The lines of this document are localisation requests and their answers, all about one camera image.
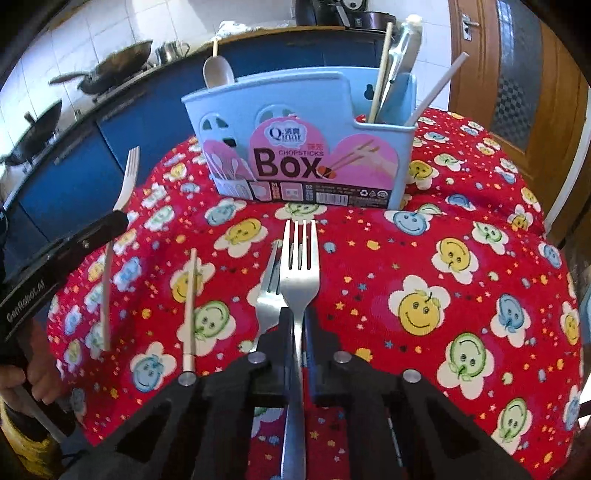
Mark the red smiley flower tablecloth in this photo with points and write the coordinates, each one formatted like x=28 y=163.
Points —
x=369 y=286

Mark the black air fryer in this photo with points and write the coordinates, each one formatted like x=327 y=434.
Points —
x=316 y=11

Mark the black rice cooker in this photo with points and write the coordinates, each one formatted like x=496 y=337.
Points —
x=353 y=9

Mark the large dark wok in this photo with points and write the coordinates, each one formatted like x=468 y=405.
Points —
x=120 y=57

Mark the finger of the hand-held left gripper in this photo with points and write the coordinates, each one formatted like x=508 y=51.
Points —
x=92 y=237

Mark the patterned dish cloth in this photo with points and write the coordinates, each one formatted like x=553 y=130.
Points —
x=235 y=28

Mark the gas stove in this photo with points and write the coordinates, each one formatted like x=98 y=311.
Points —
x=115 y=92

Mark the yellow plastic object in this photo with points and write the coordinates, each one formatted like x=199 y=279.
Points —
x=27 y=452

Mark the white plastic fork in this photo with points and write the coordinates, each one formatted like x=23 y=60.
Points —
x=127 y=184

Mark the dark cooking pot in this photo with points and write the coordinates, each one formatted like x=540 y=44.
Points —
x=378 y=21

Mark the wooden door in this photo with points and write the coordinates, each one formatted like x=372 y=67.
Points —
x=480 y=69

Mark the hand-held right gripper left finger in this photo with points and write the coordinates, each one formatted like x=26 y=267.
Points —
x=272 y=369

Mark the metal kettle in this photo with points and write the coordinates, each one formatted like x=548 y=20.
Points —
x=168 y=53

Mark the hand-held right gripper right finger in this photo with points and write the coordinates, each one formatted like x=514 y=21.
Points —
x=323 y=374

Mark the person's left hand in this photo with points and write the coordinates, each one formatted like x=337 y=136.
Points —
x=41 y=374

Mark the light blue utensil box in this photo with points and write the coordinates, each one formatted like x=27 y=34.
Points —
x=295 y=115

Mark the white plastic spoon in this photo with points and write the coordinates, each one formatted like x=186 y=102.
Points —
x=218 y=71

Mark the metal fork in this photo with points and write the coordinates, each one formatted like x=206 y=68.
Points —
x=300 y=281
x=267 y=314

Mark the small dark wok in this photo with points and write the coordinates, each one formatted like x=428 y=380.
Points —
x=37 y=131

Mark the white straw stick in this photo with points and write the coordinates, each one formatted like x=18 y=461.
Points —
x=438 y=87

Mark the wooden chopstick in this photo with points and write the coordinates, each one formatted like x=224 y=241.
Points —
x=189 y=304
x=381 y=74

